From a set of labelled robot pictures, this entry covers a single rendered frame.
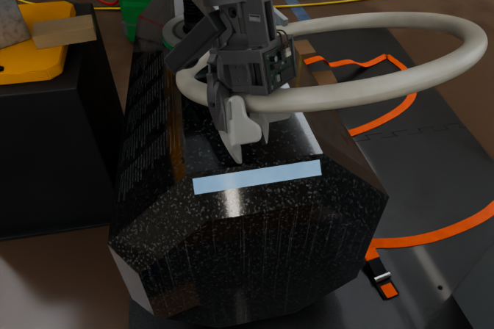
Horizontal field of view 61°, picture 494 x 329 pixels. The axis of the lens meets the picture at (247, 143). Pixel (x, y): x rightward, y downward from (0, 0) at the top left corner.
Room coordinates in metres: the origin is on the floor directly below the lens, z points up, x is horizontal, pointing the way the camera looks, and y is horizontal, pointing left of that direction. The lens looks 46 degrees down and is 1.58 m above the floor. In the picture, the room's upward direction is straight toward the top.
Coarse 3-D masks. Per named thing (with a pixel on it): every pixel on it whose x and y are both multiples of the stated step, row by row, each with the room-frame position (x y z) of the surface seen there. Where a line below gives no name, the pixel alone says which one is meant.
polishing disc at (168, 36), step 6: (174, 18) 1.26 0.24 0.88; (180, 18) 1.26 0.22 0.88; (168, 24) 1.22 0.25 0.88; (174, 24) 1.22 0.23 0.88; (180, 24) 1.22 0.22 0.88; (162, 30) 1.18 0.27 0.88; (168, 30) 1.18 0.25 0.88; (174, 30) 1.18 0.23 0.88; (180, 30) 1.18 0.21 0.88; (168, 36) 1.15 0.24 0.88; (174, 36) 1.15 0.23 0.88; (180, 36) 1.15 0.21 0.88; (168, 42) 1.12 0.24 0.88; (174, 42) 1.11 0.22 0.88
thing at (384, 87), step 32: (288, 32) 0.80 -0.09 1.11; (448, 32) 0.62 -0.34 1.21; (480, 32) 0.52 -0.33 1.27; (448, 64) 0.42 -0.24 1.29; (192, 96) 0.46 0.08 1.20; (256, 96) 0.40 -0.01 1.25; (288, 96) 0.38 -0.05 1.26; (320, 96) 0.38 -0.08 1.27; (352, 96) 0.37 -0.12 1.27; (384, 96) 0.38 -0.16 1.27
